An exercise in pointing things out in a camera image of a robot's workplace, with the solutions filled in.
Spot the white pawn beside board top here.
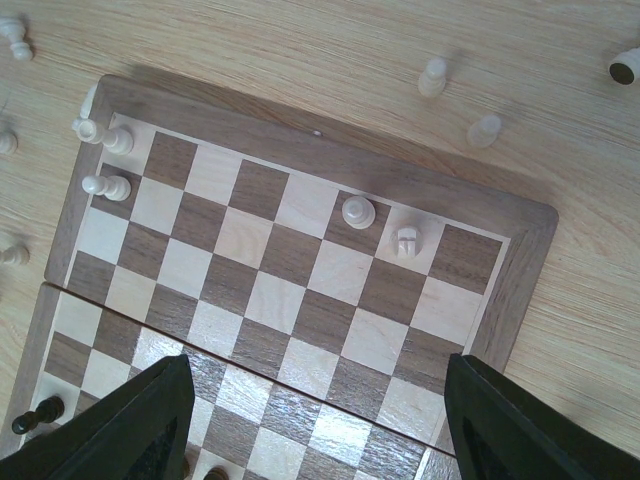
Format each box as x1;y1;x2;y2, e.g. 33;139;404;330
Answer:
466;114;502;148

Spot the white piece pair one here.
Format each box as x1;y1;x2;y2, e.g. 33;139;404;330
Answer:
72;117;134;155
0;17;34;61

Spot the dark pieces back row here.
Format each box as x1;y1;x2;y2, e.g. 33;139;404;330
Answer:
11;395;65;435

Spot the white pawn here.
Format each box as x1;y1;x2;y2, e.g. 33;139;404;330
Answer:
390;225;424;259
0;245;30;265
466;114;502;148
81;175;131;202

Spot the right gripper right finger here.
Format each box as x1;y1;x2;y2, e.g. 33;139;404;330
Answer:
444;354;639;479

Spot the white king chess piece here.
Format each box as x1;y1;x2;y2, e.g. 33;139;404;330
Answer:
608;47;640;86

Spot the wooden chess board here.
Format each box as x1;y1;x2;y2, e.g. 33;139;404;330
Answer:
7;75;558;479

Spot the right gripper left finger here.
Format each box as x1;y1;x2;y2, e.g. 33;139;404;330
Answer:
1;354;194;479

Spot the dark pieces front row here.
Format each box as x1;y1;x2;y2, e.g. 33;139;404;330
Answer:
182;458;229;480

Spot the dark pieces row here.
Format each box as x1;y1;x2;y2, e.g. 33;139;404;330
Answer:
182;458;229;480
11;395;65;435

